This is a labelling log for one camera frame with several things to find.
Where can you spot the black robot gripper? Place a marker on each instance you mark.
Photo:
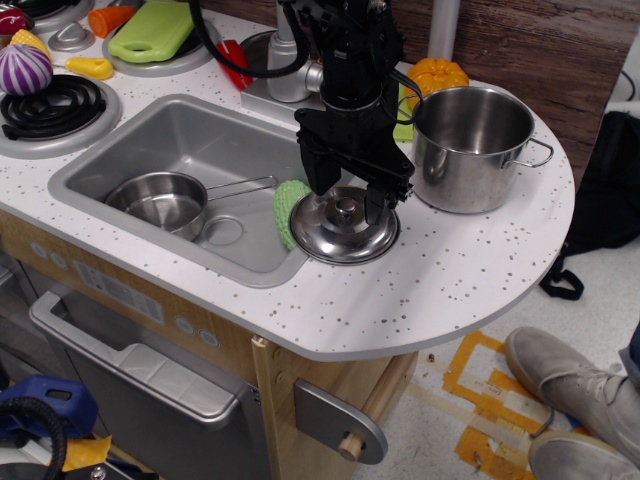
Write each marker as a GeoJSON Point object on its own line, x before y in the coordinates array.
{"type": "Point", "coordinates": [361, 143]}

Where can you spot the round steel pot lid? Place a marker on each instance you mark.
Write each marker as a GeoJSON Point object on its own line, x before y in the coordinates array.
{"type": "Point", "coordinates": [332, 228]}

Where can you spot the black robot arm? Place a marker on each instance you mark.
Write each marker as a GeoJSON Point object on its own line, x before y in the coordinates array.
{"type": "Point", "coordinates": [359, 47]}

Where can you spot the large steel pot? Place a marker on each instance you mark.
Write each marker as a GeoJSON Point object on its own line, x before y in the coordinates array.
{"type": "Point", "coordinates": [468, 143]}

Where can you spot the green toy vegetable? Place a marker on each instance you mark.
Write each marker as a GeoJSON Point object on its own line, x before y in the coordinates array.
{"type": "Point", "coordinates": [285, 198]}

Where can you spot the green toy plate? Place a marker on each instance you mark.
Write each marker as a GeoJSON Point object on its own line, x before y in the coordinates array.
{"type": "Point", "coordinates": [403, 131]}

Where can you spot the orange toy pepper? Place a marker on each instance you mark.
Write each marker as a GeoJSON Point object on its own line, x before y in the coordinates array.
{"type": "Point", "coordinates": [431, 75]}

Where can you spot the grey toy sink basin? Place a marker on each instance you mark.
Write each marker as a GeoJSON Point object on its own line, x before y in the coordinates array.
{"type": "Point", "coordinates": [197, 179]}

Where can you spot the grey toy faucet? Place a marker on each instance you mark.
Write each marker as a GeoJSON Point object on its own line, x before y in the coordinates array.
{"type": "Point", "coordinates": [280, 97]}

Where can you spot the small steel saucepan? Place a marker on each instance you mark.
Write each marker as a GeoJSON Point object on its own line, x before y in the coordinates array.
{"type": "Point", "coordinates": [176, 202]}

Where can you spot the red toy utensil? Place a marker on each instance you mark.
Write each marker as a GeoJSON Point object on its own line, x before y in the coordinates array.
{"type": "Point", "coordinates": [233, 52]}

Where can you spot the white vertical pole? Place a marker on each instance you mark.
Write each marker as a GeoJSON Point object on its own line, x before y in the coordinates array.
{"type": "Point", "coordinates": [443, 28]}

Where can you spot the green toy cutting board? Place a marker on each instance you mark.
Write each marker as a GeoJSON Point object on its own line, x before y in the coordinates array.
{"type": "Point", "coordinates": [153, 34]}

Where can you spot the black backpack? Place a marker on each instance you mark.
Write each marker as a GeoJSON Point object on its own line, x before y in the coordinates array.
{"type": "Point", "coordinates": [606, 211]}

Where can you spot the grey suede shoe upper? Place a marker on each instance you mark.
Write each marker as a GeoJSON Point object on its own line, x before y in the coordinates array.
{"type": "Point", "coordinates": [605, 403]}

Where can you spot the grey suede shoe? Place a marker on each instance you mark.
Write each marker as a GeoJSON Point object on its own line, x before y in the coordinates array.
{"type": "Point", "coordinates": [557, 455]}
{"type": "Point", "coordinates": [605, 403]}

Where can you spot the black coil stove burner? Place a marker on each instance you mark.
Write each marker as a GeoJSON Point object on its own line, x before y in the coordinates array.
{"type": "Point", "coordinates": [70, 103]}

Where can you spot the grey toy oven door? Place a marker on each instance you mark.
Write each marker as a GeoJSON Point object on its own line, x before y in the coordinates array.
{"type": "Point", "coordinates": [182, 417]}

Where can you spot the orange toy carrot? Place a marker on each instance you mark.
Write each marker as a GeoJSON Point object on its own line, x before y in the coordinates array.
{"type": "Point", "coordinates": [105, 20]}

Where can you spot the grey stove knob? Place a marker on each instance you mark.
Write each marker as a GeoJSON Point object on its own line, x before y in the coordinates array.
{"type": "Point", "coordinates": [71, 38]}

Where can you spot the grey suede shoe lower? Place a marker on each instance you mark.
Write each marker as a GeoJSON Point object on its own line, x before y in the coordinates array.
{"type": "Point", "coordinates": [557, 455]}

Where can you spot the purple striped toy onion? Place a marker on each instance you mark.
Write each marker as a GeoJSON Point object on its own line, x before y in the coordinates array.
{"type": "Point", "coordinates": [25, 70]}

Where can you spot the blue clamp tool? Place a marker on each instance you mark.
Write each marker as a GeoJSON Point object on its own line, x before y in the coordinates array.
{"type": "Point", "coordinates": [40, 402]}

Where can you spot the yellow toy corn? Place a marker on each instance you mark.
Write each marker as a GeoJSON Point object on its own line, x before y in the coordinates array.
{"type": "Point", "coordinates": [26, 37]}

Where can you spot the grey round side bracket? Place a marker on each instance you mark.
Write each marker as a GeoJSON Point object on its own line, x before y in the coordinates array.
{"type": "Point", "coordinates": [355, 433]}

